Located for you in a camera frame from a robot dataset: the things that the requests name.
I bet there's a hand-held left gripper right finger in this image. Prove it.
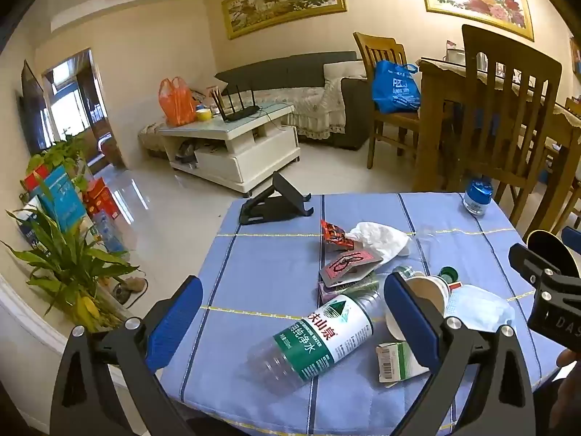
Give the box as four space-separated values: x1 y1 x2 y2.
383 271 539 436

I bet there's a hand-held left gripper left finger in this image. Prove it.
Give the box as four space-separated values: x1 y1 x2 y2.
50 275 205 436

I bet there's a black gold-rimmed bin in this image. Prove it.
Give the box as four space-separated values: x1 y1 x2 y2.
525 229 581 279

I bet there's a white paper cup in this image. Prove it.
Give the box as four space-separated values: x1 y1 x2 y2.
386 275 450 341

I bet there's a green and white carton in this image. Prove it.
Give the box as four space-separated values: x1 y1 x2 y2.
375 340 430 388

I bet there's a light blue face mask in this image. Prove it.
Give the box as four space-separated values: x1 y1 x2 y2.
444 284 517 333

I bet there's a red packet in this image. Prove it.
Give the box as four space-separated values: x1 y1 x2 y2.
318 249 385 288

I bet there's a clear plastic wrapper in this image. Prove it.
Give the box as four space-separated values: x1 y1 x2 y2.
414 226 440 255

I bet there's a clear bottle with green label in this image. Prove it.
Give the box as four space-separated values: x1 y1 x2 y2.
247 280 380 391

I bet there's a person's right hand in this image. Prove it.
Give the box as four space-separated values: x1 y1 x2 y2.
556 348 581 370

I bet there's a white jar with blue lid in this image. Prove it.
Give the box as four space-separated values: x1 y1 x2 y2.
462 180 495 217

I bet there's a crumpled white tissue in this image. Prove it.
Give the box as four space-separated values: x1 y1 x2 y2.
345 221 413 261

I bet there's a red snack wrapper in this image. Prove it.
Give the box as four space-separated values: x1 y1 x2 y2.
320 219 355 251

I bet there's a long-leaf potted plant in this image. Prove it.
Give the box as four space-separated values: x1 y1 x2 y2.
0 177 141 332

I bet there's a red cardboard box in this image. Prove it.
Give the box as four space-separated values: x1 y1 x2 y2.
84 179 119 219

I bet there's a black phone stand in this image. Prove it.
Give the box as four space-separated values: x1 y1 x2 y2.
238 171 315 226

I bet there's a blue cardboard box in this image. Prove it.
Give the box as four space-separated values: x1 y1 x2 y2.
36 166 87 232

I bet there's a white coffee table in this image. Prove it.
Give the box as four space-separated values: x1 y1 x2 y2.
157 104 301 194

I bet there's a wooden dining table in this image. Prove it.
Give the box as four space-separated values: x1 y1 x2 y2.
413 57 581 237

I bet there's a small-leaf potted plant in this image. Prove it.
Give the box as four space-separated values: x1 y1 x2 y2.
25 132 92 191

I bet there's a wooden slat-back chair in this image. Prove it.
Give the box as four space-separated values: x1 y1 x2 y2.
353 32 455 170
447 24 566 237

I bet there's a blue shopping bag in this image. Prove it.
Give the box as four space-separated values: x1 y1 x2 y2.
372 60 422 115

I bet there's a black router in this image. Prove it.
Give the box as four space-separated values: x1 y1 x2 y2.
213 84 261 122

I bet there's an orange plastic bag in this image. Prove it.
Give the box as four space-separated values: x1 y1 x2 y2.
158 77 197 127

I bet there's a floral lace sofa cover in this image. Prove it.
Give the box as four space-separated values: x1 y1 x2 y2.
261 61 368 141

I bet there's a dark grey sofa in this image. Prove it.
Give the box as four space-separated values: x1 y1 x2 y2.
138 51 377 152

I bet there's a gold-framed horse painting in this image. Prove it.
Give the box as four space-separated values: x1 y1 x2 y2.
221 0 348 41

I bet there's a wooden door frame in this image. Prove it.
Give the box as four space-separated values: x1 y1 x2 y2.
42 48 125 169

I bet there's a wall-mounted television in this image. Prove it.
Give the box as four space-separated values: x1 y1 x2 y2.
19 60 50 155

